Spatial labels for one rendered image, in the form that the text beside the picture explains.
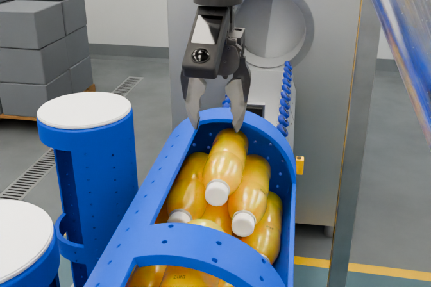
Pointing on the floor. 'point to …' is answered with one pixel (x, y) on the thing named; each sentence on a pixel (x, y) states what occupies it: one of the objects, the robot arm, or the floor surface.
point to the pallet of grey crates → (42, 38)
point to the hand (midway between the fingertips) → (215, 125)
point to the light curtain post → (354, 138)
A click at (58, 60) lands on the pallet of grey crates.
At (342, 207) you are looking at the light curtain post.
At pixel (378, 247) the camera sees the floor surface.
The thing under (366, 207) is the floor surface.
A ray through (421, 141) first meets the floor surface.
